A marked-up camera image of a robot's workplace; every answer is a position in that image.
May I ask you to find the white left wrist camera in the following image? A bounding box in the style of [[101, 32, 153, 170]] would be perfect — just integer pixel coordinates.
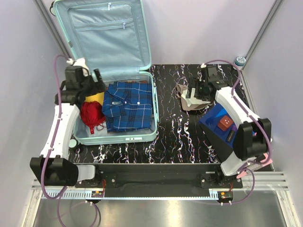
[[66, 58, 89, 70]]

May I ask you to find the black purple small device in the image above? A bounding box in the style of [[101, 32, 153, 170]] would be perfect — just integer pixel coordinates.
[[226, 125, 237, 143]]

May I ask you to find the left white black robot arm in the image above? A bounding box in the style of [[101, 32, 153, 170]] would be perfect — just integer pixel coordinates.
[[30, 66, 106, 187]]

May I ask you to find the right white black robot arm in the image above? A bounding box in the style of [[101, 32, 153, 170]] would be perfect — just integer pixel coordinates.
[[188, 78, 272, 188]]

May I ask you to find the blue plaid shirt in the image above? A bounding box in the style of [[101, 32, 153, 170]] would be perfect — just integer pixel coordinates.
[[102, 81, 153, 132]]

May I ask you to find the red brown travel adapter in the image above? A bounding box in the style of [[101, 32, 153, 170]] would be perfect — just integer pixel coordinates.
[[217, 115, 234, 131]]

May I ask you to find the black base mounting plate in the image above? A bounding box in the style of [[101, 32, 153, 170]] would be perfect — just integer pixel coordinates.
[[76, 164, 243, 198]]

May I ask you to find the yellow bra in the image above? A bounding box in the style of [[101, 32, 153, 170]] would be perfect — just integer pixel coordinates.
[[85, 92, 104, 105]]

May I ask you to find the mint green suitcase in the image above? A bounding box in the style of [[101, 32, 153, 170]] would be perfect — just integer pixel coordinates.
[[50, 0, 159, 148]]

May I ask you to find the blue white jar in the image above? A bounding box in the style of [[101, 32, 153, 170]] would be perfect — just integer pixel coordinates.
[[234, 56, 246, 69]]

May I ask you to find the red lace white bra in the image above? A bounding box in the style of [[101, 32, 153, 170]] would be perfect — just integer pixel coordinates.
[[80, 101, 106, 134]]

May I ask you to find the grey beige garment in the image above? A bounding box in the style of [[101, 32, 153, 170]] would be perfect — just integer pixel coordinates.
[[176, 84, 210, 111]]

